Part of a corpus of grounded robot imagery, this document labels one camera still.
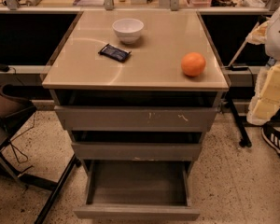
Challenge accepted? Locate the black white sneaker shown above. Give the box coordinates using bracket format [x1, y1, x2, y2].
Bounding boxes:
[261, 124, 280, 156]

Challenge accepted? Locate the grey drawer cabinet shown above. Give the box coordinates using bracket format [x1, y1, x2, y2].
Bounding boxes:
[41, 9, 231, 173]

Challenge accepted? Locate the black power adapter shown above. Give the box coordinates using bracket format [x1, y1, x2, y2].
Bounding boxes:
[230, 63, 249, 71]
[0, 63, 9, 72]

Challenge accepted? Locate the orange fruit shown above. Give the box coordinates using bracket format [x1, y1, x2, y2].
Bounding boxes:
[181, 52, 206, 77]

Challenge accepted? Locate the grey bottom drawer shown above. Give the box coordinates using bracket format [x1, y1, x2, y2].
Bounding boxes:
[75, 161, 200, 221]

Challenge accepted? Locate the black power adapter left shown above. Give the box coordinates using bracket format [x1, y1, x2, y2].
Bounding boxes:
[0, 63, 9, 72]

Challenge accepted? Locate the grey top drawer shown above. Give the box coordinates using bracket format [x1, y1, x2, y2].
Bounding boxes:
[55, 105, 217, 132]

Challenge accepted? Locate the dark chair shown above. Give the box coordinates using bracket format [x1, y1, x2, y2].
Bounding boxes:
[0, 85, 79, 224]

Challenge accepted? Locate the white bowl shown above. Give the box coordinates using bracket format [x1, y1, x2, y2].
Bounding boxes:
[112, 19, 144, 44]

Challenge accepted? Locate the grey drawer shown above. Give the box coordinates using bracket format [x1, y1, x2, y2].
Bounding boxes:
[55, 105, 217, 132]
[72, 142, 202, 161]
[75, 161, 200, 221]

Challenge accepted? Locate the blue snack packet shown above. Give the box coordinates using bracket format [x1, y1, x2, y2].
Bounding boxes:
[98, 44, 131, 63]

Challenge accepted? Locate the grey middle drawer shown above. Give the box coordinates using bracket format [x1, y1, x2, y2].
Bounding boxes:
[72, 142, 202, 161]

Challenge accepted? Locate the white pole stand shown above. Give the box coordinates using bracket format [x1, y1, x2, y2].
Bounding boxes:
[223, 15, 269, 147]

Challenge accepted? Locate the black power adapter right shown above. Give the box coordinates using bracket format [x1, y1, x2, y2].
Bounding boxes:
[230, 63, 249, 71]

